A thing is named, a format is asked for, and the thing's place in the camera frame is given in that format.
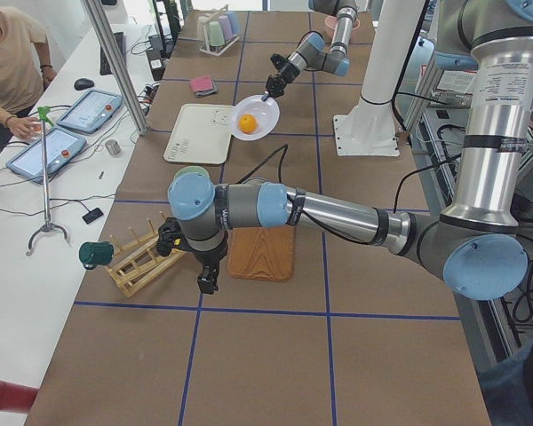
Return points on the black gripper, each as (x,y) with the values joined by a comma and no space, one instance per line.
(208,259)
(284,69)

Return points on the white ribbed plate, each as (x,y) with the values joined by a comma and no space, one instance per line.
(265,112)

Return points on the orange fruit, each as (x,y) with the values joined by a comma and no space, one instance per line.
(247,123)

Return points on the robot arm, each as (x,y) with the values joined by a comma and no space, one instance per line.
(310,54)
(470,245)

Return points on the cream bear tray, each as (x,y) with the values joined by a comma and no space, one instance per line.
(201,135)

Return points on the grey cloth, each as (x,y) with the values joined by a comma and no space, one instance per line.
(205,93)

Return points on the pink cloth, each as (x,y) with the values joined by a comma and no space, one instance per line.
(202,84)

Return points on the wooden cutting board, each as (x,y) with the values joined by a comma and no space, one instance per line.
(260,253)

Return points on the wooden dish rack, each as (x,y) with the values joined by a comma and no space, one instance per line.
(137,263)

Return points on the light green cup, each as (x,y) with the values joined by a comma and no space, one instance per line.
(216,38)

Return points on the blue cup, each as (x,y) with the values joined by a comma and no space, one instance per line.
(234,22)

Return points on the purple cup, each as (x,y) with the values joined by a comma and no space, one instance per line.
(226,27)

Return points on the white cup rack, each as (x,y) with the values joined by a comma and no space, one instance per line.
(203,32)

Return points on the pink bowl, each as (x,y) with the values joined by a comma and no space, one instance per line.
(330,23)

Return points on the green bowl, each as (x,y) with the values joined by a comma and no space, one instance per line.
(192,169)

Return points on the dark green cup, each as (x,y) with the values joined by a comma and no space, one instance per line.
(92,254)

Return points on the small black device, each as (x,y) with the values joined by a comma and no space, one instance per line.
(92,215)

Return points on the small metal cylinder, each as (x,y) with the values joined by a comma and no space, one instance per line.
(112,147)

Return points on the far teach pendant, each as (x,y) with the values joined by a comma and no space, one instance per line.
(91,112)

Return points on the black computer mouse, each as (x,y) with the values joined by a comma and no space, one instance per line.
(83,84)

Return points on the reacher grabber tool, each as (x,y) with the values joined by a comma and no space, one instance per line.
(48,225)

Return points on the red cylinder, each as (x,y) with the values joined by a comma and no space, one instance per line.
(16,398)

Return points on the person in beige shirt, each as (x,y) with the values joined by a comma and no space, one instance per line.
(25,72)

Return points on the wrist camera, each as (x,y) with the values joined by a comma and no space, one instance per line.
(170,237)
(278,61)

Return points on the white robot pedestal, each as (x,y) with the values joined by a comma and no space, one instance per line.
(369,130)

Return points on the aluminium frame post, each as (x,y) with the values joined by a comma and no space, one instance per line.
(104,33)

